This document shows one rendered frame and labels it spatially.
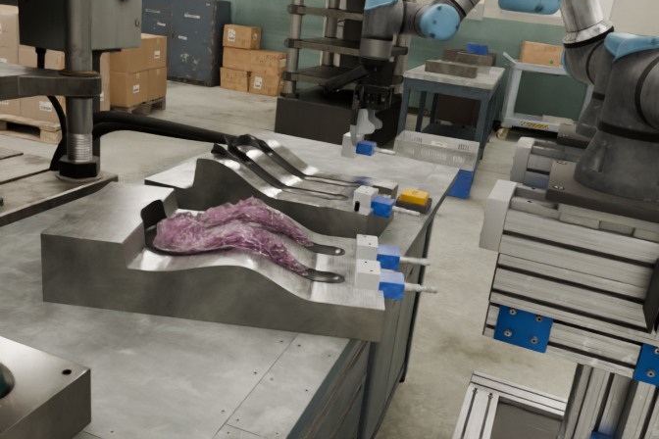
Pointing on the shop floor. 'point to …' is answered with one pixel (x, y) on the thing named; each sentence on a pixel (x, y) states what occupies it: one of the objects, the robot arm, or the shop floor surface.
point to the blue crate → (462, 184)
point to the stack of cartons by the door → (250, 63)
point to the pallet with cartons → (139, 76)
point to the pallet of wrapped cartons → (47, 119)
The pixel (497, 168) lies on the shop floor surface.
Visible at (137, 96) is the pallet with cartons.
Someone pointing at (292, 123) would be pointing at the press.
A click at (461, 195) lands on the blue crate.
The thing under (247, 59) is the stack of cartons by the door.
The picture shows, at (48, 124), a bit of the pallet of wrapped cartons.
